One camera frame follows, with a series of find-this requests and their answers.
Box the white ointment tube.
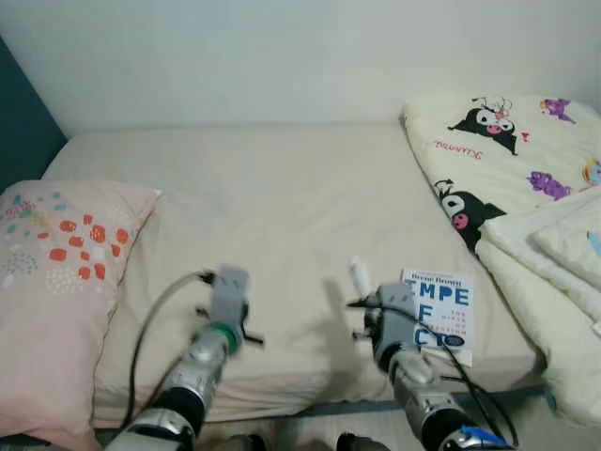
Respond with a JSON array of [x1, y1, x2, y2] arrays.
[[349, 258, 372, 300]]

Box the pink patterned pillow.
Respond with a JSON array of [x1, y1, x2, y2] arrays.
[[0, 180, 161, 451]]

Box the white book blue letters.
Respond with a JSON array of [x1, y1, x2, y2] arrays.
[[399, 269, 477, 365]]

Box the cream sheeted bed mattress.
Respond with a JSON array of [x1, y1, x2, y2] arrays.
[[42, 122, 546, 424]]

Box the grey robot right leg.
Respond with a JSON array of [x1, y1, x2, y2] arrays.
[[336, 432, 369, 451]]

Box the cream cartoon print blanket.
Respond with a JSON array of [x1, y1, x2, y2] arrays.
[[402, 92, 601, 428]]

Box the teal upholstered headboard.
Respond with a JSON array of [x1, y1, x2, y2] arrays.
[[0, 36, 69, 194]]

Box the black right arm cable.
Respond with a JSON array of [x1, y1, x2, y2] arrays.
[[347, 295, 518, 448]]

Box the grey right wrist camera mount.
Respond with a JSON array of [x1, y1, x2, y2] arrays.
[[376, 282, 420, 345]]

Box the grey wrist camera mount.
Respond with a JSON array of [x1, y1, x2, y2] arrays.
[[376, 282, 420, 345], [208, 266, 254, 331]]

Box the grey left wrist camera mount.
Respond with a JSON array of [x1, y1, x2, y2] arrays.
[[208, 266, 254, 331]]

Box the dark bed frame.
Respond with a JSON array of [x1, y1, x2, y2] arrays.
[[94, 379, 555, 433]]

